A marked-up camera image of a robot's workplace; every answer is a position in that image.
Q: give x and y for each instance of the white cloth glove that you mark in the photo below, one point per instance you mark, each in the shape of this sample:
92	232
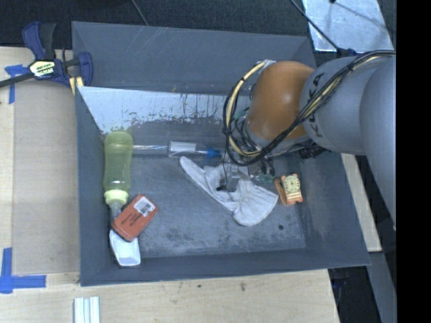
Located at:
252	204

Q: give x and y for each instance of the orange toy clock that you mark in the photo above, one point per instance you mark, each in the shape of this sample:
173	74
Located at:
290	188

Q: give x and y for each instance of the clear plastic tube blue cap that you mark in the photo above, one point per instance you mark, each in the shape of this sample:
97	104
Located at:
183	148

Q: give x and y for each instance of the grey metal bin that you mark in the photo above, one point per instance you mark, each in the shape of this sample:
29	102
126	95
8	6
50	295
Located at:
188	234

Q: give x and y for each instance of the orange box with barcode label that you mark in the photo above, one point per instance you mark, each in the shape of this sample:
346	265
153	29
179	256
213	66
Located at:
133	219

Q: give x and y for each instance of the yellow-green baby bottle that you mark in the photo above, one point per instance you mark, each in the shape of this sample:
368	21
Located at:
118	160

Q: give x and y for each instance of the pale wood board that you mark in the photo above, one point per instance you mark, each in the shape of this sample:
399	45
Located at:
43	180

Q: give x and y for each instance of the black cylinder on white bracket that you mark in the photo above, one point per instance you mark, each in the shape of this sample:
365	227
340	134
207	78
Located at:
311	152

